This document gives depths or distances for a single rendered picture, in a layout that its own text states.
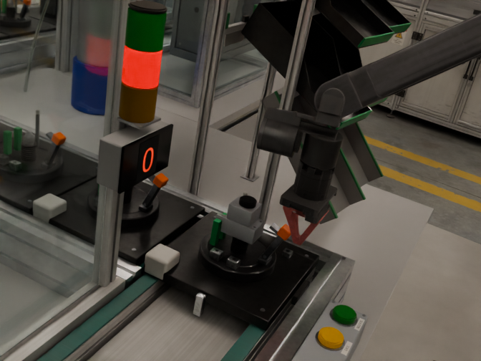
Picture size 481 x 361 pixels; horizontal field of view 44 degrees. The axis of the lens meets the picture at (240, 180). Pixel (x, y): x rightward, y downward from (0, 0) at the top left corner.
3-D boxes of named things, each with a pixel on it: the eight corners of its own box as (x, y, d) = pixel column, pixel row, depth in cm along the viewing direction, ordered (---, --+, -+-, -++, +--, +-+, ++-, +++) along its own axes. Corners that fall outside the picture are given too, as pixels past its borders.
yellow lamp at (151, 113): (161, 117, 86) (165, 84, 83) (140, 126, 81) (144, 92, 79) (132, 107, 87) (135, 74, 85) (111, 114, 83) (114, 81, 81)
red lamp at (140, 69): (165, 84, 83) (169, 49, 81) (144, 92, 79) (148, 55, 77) (135, 74, 85) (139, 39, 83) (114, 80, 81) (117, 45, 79)
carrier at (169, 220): (204, 215, 125) (213, 162, 119) (135, 268, 105) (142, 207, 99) (110, 176, 133) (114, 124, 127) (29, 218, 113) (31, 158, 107)
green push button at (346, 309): (356, 319, 102) (359, 310, 102) (349, 332, 99) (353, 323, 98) (335, 309, 104) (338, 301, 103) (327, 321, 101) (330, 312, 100)
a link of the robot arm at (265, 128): (347, 90, 88) (348, 93, 96) (272, 71, 90) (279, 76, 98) (326, 170, 89) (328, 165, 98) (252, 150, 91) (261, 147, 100)
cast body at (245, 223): (262, 235, 107) (270, 200, 104) (252, 245, 104) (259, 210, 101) (221, 218, 110) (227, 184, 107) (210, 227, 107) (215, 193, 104)
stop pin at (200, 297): (203, 314, 101) (207, 294, 99) (200, 317, 100) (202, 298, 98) (196, 310, 101) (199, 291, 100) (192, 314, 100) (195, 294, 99)
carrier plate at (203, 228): (317, 263, 116) (320, 254, 115) (265, 331, 96) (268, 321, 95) (210, 218, 124) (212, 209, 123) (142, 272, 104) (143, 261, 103)
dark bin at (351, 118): (365, 118, 124) (388, 92, 119) (335, 132, 114) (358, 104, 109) (276, 27, 131) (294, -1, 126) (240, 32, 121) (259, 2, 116)
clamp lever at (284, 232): (271, 257, 107) (295, 230, 103) (267, 262, 105) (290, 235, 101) (256, 244, 107) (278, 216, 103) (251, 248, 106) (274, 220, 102)
